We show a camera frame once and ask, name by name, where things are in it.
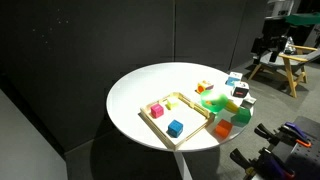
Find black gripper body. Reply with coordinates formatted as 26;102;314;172
262;19;290;40

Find colourful house picture block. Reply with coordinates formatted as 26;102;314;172
196;80;215;95

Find grey block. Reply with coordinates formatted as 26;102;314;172
240;96;258;111

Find green block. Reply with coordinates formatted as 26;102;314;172
230;106;252;126

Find orange block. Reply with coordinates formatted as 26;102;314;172
213;118;234;139

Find wooden tray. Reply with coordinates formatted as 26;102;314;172
138;91;216;151

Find yellow-green block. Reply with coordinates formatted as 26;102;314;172
165;96;180;111

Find blue block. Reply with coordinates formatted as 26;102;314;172
167;119;185;139

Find pink block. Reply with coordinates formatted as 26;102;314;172
150;103;165;120

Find crinkled plastic bag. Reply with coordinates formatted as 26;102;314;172
283;35;298;56

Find wooden armchair grey seat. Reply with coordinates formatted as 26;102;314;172
247;44;320;100

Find animal print cube triangle side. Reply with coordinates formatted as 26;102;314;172
225;71;244;87

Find animal print cube checkered side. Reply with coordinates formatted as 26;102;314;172
231;80;251;99

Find translucent green plastic bowl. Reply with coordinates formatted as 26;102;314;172
199;89;230;115

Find black perforated mounting board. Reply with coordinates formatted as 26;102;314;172
285;115;320;180

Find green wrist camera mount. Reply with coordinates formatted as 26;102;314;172
285;12;320;27

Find black spring clamp purple handle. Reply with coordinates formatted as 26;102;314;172
229;147;297;180
254;121;313;150

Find white table pedestal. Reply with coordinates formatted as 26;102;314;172
172;151;195;180

